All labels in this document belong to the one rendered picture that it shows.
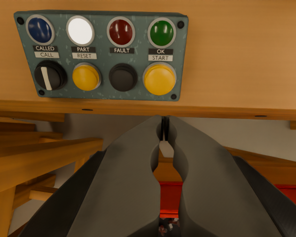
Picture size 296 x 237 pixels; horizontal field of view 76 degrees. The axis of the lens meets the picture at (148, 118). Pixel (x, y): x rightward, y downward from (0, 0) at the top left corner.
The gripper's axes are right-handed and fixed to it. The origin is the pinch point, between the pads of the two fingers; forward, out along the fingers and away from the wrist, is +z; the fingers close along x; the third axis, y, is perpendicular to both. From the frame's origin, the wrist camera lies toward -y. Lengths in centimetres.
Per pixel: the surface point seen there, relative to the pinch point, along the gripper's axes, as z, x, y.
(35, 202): 56, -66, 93
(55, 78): 6.4, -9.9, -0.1
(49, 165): 27, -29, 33
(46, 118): 67, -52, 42
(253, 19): 14.2, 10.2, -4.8
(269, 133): 81, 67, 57
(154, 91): 6.5, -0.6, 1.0
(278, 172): 11.7, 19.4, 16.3
